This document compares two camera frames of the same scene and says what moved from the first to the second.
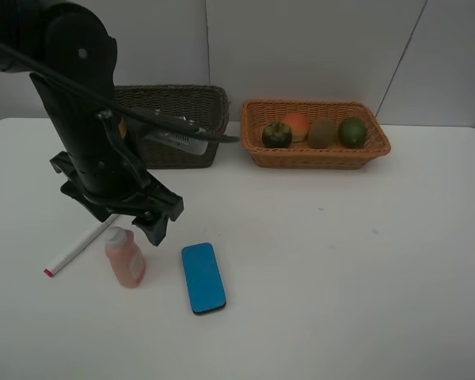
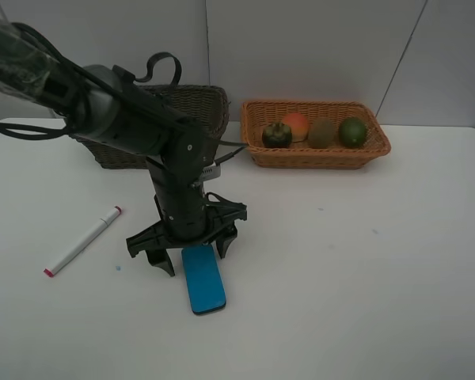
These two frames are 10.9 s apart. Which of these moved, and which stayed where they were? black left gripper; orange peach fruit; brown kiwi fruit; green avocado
Moved: black left gripper
Stayed: green avocado; brown kiwi fruit; orange peach fruit
